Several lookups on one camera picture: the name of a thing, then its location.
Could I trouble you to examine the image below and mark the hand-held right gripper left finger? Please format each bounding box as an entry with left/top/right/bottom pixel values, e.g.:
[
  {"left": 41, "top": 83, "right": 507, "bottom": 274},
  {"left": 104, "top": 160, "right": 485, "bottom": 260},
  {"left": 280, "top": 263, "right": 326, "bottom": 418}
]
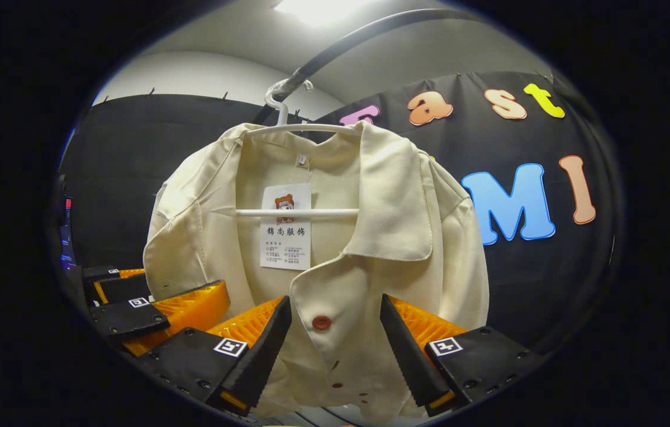
[{"left": 132, "top": 295, "right": 293, "bottom": 416}]

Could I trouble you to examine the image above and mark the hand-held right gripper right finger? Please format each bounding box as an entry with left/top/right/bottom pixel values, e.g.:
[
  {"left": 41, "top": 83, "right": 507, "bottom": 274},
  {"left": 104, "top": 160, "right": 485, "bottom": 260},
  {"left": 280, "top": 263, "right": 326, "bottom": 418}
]
[{"left": 379, "top": 293, "right": 547, "bottom": 418}]

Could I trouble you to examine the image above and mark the cream button shirt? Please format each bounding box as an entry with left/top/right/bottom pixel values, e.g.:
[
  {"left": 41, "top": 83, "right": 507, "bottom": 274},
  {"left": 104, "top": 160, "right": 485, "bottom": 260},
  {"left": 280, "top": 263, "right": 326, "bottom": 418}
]
[{"left": 143, "top": 120, "right": 490, "bottom": 423}]

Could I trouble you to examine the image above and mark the white plastic clothes hanger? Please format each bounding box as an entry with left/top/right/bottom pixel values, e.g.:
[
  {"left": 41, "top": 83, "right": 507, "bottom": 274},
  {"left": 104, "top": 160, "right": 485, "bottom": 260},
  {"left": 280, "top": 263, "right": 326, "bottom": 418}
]
[{"left": 245, "top": 79, "right": 362, "bottom": 217}]

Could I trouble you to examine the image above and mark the black metal clothes rack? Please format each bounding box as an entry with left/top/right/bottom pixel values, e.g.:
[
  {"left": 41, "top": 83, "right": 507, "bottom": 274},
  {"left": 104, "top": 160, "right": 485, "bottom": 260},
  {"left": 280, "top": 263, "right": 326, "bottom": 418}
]
[{"left": 251, "top": 8, "right": 490, "bottom": 125}]

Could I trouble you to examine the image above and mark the dark device with lights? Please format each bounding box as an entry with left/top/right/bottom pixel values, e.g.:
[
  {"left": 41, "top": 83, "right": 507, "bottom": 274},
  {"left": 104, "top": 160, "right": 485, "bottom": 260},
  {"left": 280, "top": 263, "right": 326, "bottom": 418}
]
[{"left": 59, "top": 193, "right": 78, "bottom": 270}]

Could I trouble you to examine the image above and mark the black backdrop cloth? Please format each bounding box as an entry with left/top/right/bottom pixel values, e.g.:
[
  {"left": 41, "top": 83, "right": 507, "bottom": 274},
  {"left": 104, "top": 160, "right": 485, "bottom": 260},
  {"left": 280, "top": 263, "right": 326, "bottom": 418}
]
[{"left": 59, "top": 71, "right": 623, "bottom": 356}]

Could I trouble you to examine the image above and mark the large ceiling light panel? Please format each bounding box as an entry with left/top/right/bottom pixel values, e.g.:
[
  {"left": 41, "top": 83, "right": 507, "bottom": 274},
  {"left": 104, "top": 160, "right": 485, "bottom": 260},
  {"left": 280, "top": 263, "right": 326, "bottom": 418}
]
[{"left": 273, "top": 0, "right": 398, "bottom": 26}]

